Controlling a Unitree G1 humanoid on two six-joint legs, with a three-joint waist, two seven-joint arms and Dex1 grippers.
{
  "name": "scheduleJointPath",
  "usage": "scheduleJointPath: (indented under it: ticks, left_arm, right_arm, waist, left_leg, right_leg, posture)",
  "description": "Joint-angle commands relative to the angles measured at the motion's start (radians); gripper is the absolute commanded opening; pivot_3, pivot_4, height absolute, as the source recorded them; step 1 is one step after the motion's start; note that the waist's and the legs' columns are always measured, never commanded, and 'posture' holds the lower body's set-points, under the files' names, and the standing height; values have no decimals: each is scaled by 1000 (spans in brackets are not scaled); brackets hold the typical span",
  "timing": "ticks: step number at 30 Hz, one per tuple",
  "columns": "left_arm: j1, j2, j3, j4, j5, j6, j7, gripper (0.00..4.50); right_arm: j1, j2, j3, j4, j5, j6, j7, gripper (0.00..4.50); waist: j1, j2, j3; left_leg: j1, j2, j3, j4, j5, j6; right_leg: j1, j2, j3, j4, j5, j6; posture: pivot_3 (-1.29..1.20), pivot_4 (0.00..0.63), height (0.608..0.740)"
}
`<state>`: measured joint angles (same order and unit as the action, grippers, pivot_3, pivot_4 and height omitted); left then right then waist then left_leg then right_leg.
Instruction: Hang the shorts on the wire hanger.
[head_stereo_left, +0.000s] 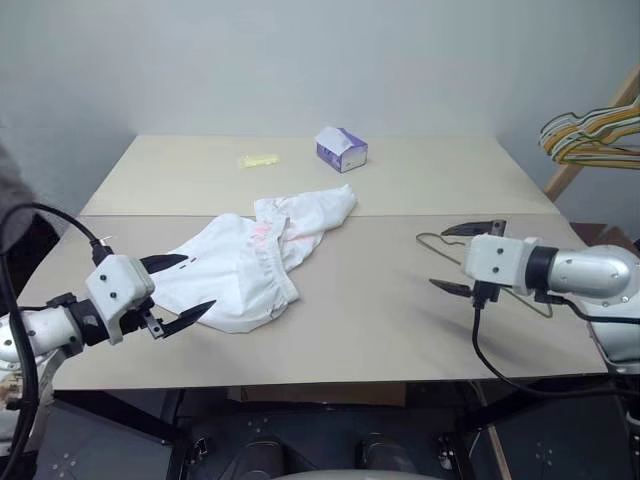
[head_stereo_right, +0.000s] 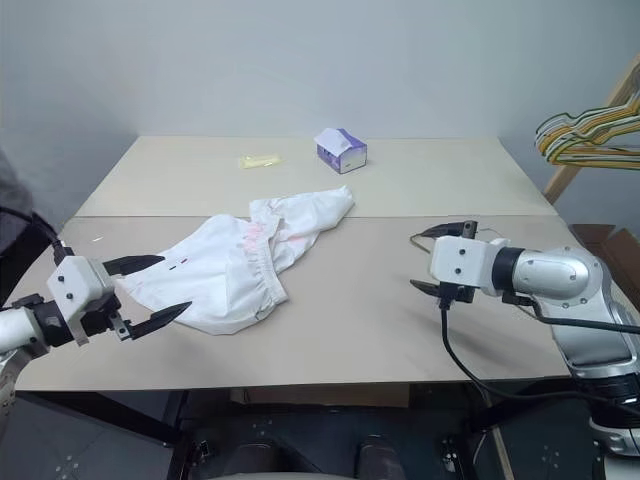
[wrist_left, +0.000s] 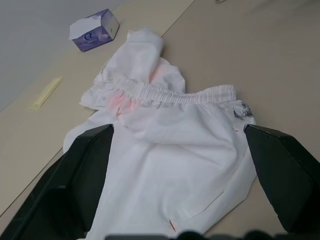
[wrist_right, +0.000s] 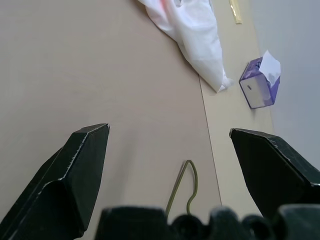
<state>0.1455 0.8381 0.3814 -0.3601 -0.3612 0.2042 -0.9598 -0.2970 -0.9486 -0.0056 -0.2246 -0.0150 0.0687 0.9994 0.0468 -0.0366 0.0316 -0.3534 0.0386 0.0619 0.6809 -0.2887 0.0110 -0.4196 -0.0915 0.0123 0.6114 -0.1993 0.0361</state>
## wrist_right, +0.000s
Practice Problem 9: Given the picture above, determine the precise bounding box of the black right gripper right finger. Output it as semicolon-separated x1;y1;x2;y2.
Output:
229;127;320;219

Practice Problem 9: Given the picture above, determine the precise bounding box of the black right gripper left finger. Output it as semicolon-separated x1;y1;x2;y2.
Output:
0;123;111;240

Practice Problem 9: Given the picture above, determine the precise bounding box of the green wire hanger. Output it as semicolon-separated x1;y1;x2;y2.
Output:
165;159;199;219

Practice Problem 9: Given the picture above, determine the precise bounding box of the white cloth garment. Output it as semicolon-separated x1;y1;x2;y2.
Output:
136;0;235;94

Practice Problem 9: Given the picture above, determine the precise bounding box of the purple tissue box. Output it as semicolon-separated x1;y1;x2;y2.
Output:
238;56;281;110

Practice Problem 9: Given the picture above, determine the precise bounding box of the white tissue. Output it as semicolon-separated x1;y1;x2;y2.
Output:
258;49;282;83

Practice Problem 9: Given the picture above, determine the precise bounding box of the yellowish clear plastic strip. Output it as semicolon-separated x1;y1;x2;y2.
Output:
228;0;244;25

